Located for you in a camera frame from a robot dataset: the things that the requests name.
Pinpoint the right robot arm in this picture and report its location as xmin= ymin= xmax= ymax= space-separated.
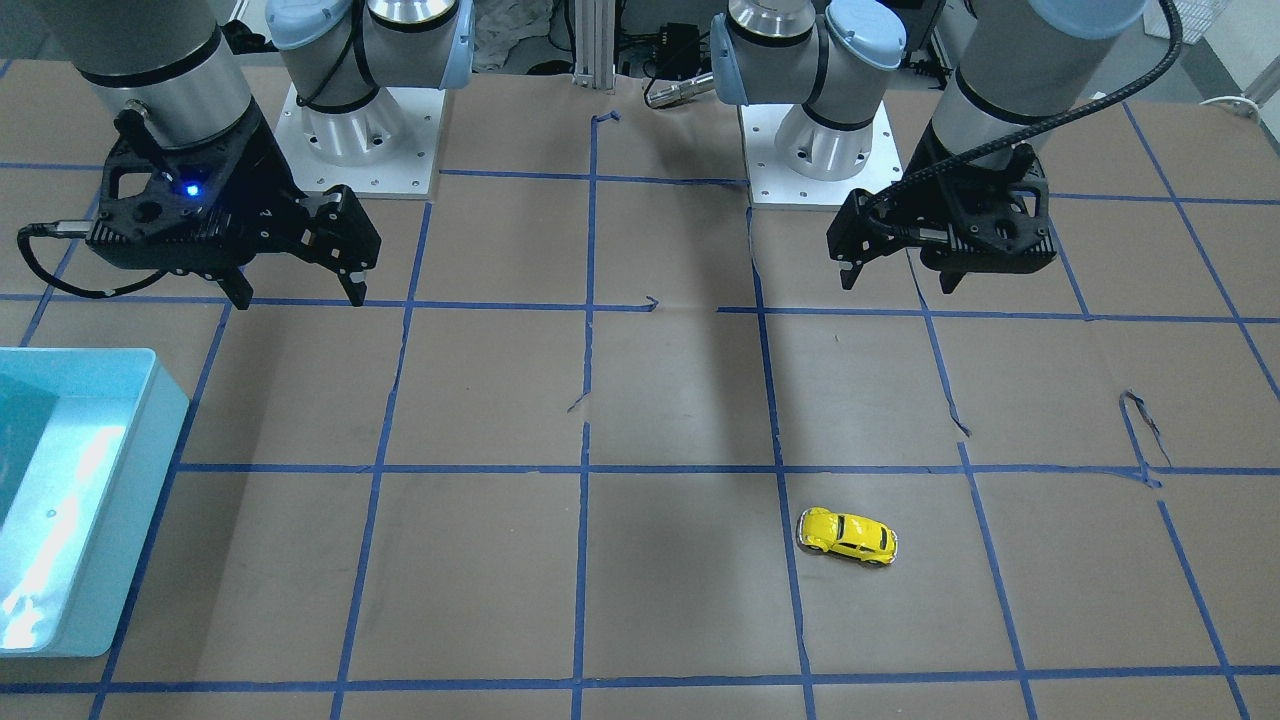
xmin=15 ymin=1 xmax=474 ymax=309

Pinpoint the silver cylindrical connector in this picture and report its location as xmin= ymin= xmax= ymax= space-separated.
xmin=644 ymin=72 xmax=716 ymax=110

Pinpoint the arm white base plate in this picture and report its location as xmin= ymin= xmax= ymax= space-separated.
xmin=274 ymin=87 xmax=449 ymax=200
xmin=739 ymin=104 xmax=902 ymax=211

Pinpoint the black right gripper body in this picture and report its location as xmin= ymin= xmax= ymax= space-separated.
xmin=236 ymin=100 xmax=381 ymax=279

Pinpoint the black camera cable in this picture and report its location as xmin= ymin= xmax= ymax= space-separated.
xmin=17 ymin=222 xmax=188 ymax=300

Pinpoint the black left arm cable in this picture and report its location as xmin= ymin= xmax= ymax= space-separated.
xmin=867 ymin=0 xmax=1185 ymax=217

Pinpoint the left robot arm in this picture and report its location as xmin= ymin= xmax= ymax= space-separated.
xmin=710 ymin=1 xmax=1181 ymax=293

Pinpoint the aluminium frame post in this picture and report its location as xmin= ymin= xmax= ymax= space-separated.
xmin=570 ymin=0 xmax=618 ymax=94

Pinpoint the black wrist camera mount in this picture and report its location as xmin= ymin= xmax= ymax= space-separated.
xmin=919 ymin=143 xmax=1059 ymax=274
xmin=87 ymin=102 xmax=262 ymax=275

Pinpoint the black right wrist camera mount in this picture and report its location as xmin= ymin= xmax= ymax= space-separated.
xmin=87 ymin=102 xmax=262 ymax=275

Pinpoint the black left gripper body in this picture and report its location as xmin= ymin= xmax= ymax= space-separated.
xmin=826 ymin=128 xmax=955 ymax=272

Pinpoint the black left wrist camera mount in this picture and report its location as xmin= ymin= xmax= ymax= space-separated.
xmin=919 ymin=143 xmax=1059 ymax=274

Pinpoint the light blue plastic bin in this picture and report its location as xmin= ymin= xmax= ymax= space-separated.
xmin=1 ymin=348 xmax=189 ymax=659

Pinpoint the yellow beetle toy car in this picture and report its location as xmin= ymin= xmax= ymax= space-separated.
xmin=796 ymin=507 xmax=899 ymax=568

